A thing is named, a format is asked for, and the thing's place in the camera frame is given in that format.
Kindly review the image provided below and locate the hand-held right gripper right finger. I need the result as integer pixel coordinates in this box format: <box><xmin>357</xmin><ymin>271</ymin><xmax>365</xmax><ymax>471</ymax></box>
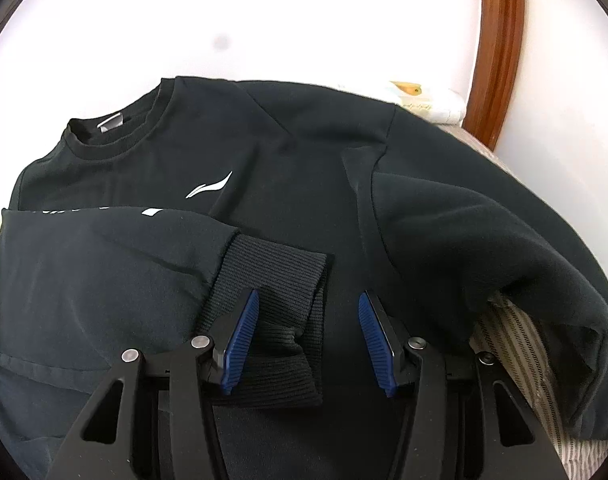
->
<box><xmin>358</xmin><ymin>289</ymin><xmax>570</xmax><ymax>480</ymax></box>

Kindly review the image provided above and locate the white printed sheet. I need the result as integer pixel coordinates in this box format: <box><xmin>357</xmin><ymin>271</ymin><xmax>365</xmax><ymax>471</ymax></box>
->
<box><xmin>334</xmin><ymin>80</ymin><xmax>468</xmax><ymax>126</ymax></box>

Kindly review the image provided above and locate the black sweatshirt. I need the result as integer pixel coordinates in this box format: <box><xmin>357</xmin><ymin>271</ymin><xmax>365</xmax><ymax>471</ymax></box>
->
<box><xmin>0</xmin><ymin>76</ymin><xmax>608</xmax><ymax>480</ymax></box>

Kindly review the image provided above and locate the brown wooden frame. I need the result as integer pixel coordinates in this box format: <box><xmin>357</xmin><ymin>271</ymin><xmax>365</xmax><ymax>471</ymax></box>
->
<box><xmin>461</xmin><ymin>0</ymin><xmax>528</xmax><ymax>153</ymax></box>

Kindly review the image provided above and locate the striped bed cover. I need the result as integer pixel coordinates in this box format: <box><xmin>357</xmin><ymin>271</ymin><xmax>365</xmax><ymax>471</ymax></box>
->
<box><xmin>0</xmin><ymin>124</ymin><xmax>608</xmax><ymax>480</ymax></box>

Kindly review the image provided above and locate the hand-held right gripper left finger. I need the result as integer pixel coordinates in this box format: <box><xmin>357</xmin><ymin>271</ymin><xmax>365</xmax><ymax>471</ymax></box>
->
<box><xmin>44</xmin><ymin>287</ymin><xmax>261</xmax><ymax>480</ymax></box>

